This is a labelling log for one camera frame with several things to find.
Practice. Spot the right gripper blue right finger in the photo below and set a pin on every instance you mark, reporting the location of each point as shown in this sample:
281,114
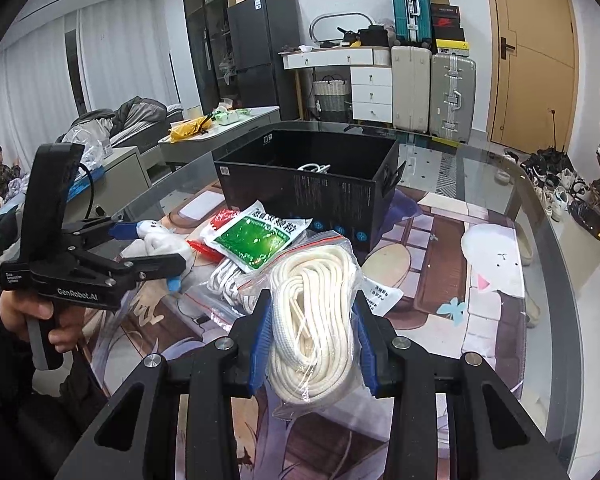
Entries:
375,334

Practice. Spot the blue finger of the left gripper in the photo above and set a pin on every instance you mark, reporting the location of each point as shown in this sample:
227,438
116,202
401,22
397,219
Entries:
130,230
155,267

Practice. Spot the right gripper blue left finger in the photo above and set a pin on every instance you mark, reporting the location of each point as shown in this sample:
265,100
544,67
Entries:
252,336

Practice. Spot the white plush toy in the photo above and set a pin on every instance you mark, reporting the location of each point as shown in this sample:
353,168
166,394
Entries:
151,238

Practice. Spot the white printed text pouch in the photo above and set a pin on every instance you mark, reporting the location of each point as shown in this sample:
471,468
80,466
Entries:
380,298

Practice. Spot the red white balloon glue pouch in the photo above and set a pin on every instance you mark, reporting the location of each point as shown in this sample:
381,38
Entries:
197,240

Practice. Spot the green white medicine pouch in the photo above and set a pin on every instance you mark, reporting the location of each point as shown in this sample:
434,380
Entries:
255,236

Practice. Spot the person's left hand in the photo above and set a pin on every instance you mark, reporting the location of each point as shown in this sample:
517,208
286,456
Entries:
18,307

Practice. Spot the grey side cabinet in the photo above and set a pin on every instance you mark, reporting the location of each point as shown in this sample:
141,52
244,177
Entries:
124,179

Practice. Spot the seated person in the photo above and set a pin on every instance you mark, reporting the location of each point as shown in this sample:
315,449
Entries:
7,174

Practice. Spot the sofa with clothes pile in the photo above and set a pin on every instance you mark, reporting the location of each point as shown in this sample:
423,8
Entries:
140,122

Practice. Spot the grey coffee table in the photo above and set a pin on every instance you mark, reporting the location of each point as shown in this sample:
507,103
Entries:
182,152

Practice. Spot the anime printed table mat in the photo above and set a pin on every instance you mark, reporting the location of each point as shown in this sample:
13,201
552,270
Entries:
460,271

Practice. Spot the yellow bag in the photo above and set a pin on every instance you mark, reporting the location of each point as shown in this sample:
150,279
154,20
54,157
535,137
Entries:
188,129

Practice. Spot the black storage box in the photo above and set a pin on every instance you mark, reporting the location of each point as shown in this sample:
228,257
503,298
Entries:
341,177

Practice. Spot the black refrigerator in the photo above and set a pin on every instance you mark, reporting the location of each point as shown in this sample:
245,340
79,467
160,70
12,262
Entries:
261,31

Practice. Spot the woven laundry basket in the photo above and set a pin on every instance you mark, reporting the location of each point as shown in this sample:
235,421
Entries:
332,97

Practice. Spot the pile of shoes on floor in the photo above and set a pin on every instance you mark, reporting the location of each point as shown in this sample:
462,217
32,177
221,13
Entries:
553,178

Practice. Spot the white dresser desk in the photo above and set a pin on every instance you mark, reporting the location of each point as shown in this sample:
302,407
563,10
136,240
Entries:
368,73

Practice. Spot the silver aluminium suitcase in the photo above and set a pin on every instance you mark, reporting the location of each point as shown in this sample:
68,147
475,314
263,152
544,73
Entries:
452,97

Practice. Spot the beige suitcase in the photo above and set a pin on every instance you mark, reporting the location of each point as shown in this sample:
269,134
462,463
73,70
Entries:
410,68

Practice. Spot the wooden door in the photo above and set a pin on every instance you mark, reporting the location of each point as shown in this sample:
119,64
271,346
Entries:
535,74

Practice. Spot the stack of shoe boxes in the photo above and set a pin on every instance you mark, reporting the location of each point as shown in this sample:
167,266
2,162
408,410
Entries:
448,31

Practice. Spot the teal suitcase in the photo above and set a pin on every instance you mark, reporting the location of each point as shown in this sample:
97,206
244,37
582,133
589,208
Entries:
412,19

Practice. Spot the oval mirror frame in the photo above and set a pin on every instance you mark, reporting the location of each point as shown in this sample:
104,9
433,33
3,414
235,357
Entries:
332,27

